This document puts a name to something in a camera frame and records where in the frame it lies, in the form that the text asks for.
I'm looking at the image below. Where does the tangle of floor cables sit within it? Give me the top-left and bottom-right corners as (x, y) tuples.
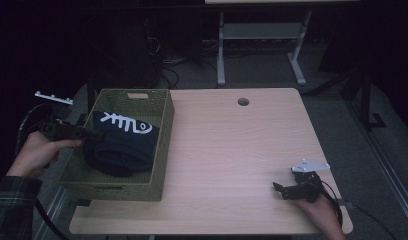
(156, 36), (220, 89)

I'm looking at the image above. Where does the black metal stand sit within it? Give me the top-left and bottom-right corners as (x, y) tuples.
(308, 66), (388, 132)

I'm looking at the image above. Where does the grey metal stand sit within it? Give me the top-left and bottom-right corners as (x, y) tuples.
(216, 9), (313, 87)

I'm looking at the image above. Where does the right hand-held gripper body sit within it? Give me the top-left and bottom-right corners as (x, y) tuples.
(282, 159), (331, 203)

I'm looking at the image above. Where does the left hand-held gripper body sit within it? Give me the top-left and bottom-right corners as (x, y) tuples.
(34, 90), (90, 142)

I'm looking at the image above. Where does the right hand-held gripper black cable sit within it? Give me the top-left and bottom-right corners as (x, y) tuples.
(315, 179), (345, 228)

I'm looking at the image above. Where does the hand-held gripper black cable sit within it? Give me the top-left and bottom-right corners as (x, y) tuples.
(315, 179), (345, 228)
(15, 103), (70, 240)

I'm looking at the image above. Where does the green woven basket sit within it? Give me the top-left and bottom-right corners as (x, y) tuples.
(57, 88), (175, 202)

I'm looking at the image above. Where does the left hand-held gripper black cable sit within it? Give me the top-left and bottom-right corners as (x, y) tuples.
(15, 103), (70, 240)

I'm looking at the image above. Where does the thin black floor cable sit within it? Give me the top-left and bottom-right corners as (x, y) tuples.
(353, 203), (398, 240)

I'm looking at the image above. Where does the person's left hand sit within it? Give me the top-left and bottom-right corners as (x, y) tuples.
(6, 130), (83, 180)

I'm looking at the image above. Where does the grey table edge bracket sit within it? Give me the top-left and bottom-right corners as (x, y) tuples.
(336, 198), (356, 210)

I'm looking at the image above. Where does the person's right hand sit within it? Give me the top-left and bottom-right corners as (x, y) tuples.
(296, 194), (347, 240)

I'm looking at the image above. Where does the dark navy printed shirt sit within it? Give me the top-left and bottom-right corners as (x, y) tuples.
(82, 110), (161, 178)

